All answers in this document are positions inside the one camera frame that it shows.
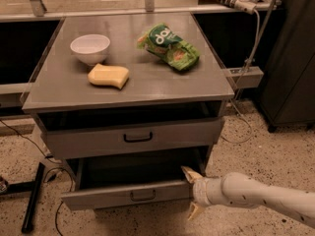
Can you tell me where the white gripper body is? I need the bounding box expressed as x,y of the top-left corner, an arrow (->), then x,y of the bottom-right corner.
193,177 -> 224,207

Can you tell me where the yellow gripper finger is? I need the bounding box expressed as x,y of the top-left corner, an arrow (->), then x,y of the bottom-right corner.
181,166 -> 202,184
188,202 -> 205,221

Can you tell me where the grey drawer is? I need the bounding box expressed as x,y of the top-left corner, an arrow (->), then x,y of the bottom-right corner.
42,118 -> 223,159
62,147 -> 208,210

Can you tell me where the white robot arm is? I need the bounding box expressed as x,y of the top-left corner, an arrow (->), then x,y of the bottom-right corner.
182,166 -> 315,228

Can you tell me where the grey drawer cabinet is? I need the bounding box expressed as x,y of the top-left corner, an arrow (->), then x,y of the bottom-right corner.
21,11 -> 236,211

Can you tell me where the grey top drawer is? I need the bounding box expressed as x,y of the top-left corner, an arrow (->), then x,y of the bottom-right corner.
42,118 -> 223,159

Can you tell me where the green chip bag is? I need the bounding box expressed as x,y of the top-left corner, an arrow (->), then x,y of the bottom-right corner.
137,23 -> 200,72

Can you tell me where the dark cabinet at right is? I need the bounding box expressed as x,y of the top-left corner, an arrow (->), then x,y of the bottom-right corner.
257,0 -> 315,133

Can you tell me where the yellow sponge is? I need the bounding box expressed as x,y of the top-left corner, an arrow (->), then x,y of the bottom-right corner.
88,64 -> 129,89

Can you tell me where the black metal stand base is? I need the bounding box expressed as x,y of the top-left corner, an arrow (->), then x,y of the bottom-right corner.
0,162 -> 45,234

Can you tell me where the white bowl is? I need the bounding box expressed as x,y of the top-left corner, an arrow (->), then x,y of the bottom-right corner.
70,34 -> 110,66

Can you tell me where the white emergency stop button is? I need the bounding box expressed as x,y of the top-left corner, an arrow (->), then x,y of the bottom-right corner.
234,0 -> 256,15

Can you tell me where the white cable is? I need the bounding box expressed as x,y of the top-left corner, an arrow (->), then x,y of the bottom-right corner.
220,9 -> 262,146

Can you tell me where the grey metal bracket box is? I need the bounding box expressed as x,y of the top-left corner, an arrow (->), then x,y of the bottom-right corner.
222,66 -> 264,90

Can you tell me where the black floor cable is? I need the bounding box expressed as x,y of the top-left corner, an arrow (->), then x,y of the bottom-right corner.
0,118 -> 75,236

